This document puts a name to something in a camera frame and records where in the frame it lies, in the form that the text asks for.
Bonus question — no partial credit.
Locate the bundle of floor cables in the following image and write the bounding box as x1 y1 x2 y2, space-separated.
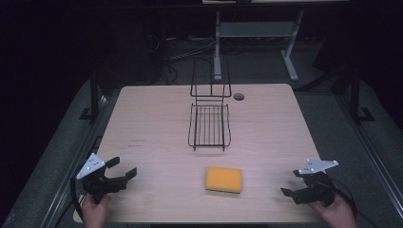
144 33 221 86

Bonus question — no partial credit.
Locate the person's right hand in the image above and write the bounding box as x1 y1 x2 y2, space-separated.
308 193 358 228

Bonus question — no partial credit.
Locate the grey metal stand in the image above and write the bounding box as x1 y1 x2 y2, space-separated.
213 9 305 83

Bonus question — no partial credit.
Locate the black wire rack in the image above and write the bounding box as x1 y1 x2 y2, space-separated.
187 58 233 153

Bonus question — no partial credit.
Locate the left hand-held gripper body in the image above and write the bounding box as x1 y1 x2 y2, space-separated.
76 153 128 204

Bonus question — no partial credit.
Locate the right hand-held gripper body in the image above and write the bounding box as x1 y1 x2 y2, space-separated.
293 158 339 208

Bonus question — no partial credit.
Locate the person's left hand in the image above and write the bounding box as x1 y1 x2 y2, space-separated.
81 193 112 228

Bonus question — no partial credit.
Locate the black upright post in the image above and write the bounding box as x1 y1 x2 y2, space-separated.
78 68 102 124
349 66 376 125

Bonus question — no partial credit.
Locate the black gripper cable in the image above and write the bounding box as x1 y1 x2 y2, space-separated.
328 178 359 220
69 176 86 223

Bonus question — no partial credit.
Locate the aluminium frame rail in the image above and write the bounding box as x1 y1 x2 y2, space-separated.
39 94 110 228
335 94 403 220

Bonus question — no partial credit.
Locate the yellow sponge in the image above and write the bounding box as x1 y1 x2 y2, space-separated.
204 166 243 195

